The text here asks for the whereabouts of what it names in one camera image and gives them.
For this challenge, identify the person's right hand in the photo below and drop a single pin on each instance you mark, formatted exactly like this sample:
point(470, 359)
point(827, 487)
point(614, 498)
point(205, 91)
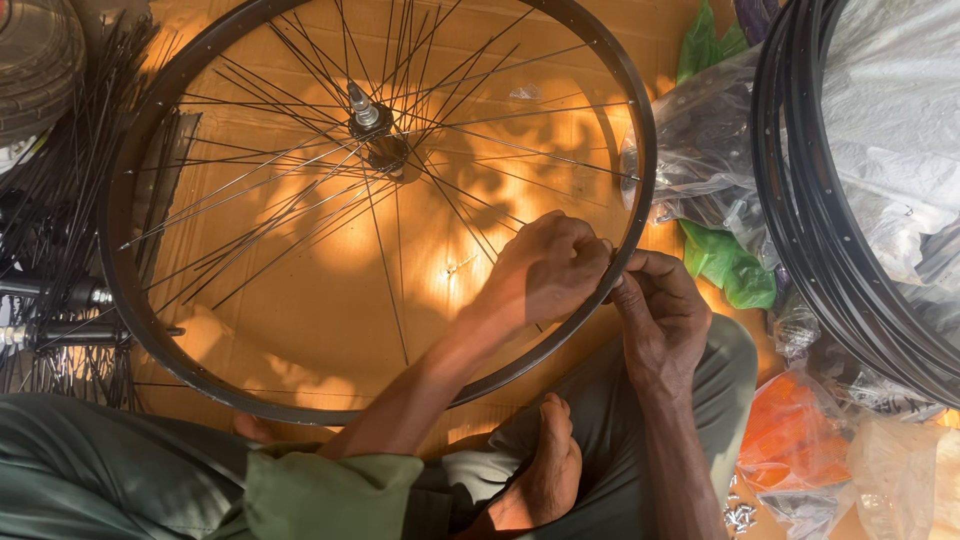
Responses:
point(664, 322)

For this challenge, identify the person's left hand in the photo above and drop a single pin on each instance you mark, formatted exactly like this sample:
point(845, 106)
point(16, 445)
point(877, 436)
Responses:
point(544, 270)

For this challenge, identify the person's left fingers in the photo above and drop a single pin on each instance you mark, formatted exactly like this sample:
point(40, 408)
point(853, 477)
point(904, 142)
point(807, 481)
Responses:
point(592, 251)

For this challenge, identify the black bicycle wheel rim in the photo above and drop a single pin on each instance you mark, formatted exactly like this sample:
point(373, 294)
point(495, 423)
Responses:
point(120, 262)

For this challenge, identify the green plastic bag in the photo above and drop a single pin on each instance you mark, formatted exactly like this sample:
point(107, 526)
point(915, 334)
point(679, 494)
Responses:
point(731, 270)
point(701, 45)

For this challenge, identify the clear bag of dark parts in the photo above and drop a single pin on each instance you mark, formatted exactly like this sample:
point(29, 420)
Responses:
point(697, 150)

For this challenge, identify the small clear plastic scrap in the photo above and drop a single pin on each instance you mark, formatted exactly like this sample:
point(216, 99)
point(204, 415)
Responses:
point(526, 92)

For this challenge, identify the stack of black rims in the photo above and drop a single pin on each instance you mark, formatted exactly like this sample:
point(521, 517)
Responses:
point(795, 225)

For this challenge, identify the small clear plastic bag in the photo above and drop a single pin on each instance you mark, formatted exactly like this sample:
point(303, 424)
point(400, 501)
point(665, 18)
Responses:
point(795, 328)

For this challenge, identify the metal wheel hub with axle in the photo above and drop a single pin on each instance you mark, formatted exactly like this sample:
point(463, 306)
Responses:
point(373, 126)

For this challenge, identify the laced thin wheel spokes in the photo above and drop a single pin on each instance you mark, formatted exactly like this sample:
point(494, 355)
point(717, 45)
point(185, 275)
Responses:
point(322, 189)

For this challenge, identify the bag of orange reflectors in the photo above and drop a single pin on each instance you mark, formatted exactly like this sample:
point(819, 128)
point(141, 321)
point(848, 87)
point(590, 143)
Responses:
point(795, 442)

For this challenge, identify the purple plastic bag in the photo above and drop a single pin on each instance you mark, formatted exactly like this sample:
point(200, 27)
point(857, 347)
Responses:
point(754, 16)

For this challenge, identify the brown cardboard sheet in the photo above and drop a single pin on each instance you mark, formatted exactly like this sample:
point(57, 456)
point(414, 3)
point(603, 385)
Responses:
point(300, 322)

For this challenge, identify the pile of small metal nipples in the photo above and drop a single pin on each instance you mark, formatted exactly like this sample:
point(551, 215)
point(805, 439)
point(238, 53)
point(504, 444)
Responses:
point(739, 516)

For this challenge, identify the white plastic sheet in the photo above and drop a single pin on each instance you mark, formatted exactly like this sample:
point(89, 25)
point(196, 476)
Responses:
point(892, 112)

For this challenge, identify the person's green shirt sleeve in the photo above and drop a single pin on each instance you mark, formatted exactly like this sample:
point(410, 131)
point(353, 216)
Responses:
point(330, 495)

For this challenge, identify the large clear plastic bag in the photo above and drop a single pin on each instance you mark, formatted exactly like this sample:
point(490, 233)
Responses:
point(907, 480)

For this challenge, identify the black spare hub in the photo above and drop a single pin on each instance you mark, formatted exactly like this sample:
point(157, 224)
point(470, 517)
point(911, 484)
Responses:
point(75, 334)
point(71, 292)

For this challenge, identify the pile of loose black spokes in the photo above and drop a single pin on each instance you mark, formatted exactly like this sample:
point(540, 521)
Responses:
point(67, 187)

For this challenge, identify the person's grey-green trousers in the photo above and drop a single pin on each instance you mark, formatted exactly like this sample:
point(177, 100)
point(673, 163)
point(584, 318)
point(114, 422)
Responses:
point(112, 480)

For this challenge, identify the black rubber tyre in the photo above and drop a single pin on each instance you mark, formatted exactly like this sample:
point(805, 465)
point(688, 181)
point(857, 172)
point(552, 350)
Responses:
point(37, 64)

